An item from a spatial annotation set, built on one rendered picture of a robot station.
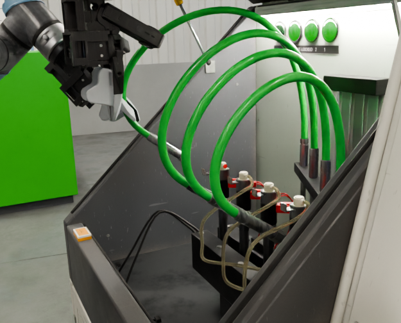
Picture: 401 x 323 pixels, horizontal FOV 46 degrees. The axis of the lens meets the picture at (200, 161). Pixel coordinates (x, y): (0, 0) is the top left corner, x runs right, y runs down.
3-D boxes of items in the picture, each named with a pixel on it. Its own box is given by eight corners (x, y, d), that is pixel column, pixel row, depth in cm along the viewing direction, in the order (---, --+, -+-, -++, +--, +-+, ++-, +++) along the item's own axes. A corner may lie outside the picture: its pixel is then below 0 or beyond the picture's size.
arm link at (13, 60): (-46, 59, 92) (-9, 18, 91) (-26, 56, 103) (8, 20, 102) (-14, 88, 94) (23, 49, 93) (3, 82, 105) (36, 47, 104)
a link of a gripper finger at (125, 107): (119, 136, 96) (90, 104, 97) (140, 116, 95) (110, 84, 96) (113, 135, 93) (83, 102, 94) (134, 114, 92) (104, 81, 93)
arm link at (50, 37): (70, 27, 102) (52, 18, 93) (84, 43, 101) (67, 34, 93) (46, 52, 103) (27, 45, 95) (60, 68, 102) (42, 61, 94)
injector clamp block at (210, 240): (193, 297, 102) (190, 231, 99) (233, 285, 107) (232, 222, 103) (289, 399, 73) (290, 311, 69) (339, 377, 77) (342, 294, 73)
